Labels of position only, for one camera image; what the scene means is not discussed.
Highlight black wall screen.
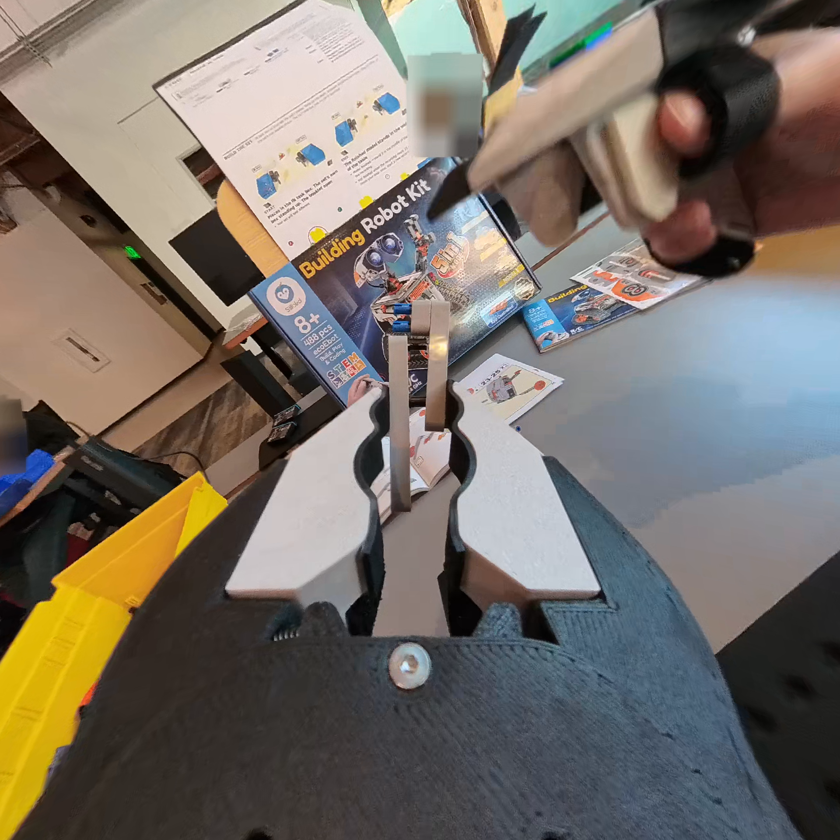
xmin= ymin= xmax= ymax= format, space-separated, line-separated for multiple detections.
xmin=168 ymin=209 xmax=249 ymax=307

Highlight person's right hand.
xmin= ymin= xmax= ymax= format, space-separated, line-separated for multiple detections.
xmin=646 ymin=26 xmax=840 ymax=263

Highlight open instruction booklet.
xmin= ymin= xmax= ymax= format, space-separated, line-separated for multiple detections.
xmin=371 ymin=354 xmax=565 ymax=526

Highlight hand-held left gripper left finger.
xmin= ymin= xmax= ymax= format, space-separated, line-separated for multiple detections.
xmin=225 ymin=387 xmax=388 ymax=634

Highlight black fabric flap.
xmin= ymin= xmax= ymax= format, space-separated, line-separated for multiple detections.
xmin=489 ymin=7 xmax=547 ymax=93

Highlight grey angled beam blue pins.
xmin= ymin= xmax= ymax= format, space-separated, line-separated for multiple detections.
xmin=392 ymin=301 xmax=452 ymax=432

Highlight white printed instruction sheet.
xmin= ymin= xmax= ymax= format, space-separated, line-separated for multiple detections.
xmin=152 ymin=0 xmax=421 ymax=260

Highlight grey beam black pins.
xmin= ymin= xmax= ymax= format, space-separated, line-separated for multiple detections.
xmin=387 ymin=335 xmax=427 ymax=514

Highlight yellow storage bin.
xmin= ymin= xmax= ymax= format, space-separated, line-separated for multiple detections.
xmin=0 ymin=471 xmax=228 ymax=840

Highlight dark teal tool case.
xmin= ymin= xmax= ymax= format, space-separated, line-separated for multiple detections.
xmin=62 ymin=436 xmax=188 ymax=503

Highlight printed toy box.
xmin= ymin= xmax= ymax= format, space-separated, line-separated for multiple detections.
xmin=248 ymin=156 xmax=542 ymax=408

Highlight blue plastic bin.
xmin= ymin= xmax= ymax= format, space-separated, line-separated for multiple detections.
xmin=0 ymin=449 xmax=55 ymax=516

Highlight black perforated panel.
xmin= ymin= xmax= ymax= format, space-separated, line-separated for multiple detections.
xmin=715 ymin=564 xmax=840 ymax=840

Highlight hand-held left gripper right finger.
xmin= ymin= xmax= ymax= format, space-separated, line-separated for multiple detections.
xmin=446 ymin=381 xmax=602 ymax=632

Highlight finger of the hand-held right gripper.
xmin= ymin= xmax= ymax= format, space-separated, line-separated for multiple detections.
xmin=427 ymin=10 xmax=665 ymax=221

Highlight white wall plate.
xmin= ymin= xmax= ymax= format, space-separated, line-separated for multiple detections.
xmin=52 ymin=328 xmax=111 ymax=374

